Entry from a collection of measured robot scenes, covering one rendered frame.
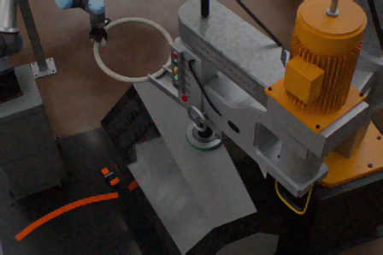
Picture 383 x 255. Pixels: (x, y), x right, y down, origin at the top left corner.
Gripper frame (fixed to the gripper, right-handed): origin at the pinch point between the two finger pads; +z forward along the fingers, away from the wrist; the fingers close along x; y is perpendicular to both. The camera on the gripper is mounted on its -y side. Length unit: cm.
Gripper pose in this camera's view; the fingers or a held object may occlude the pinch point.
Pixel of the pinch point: (100, 42)
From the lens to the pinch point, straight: 346.1
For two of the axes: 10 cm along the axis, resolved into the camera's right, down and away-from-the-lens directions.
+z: -1.1, 5.0, 8.6
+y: -3.6, 7.9, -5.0
